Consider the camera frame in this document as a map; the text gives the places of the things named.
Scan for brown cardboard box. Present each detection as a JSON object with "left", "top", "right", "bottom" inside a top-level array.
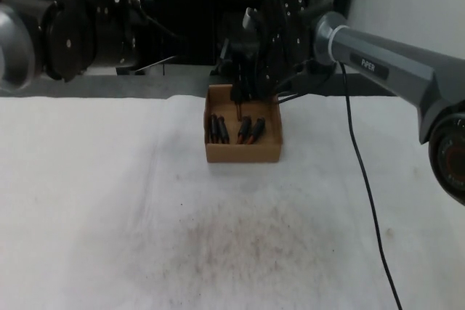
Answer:
[{"left": 202, "top": 83, "right": 285, "bottom": 164}]

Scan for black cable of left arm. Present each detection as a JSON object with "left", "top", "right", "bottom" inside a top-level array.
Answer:
[{"left": 137, "top": 7, "right": 181, "bottom": 41}]

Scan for long black cable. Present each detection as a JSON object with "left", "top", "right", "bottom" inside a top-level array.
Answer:
[{"left": 338, "top": 61, "right": 403, "bottom": 310}]

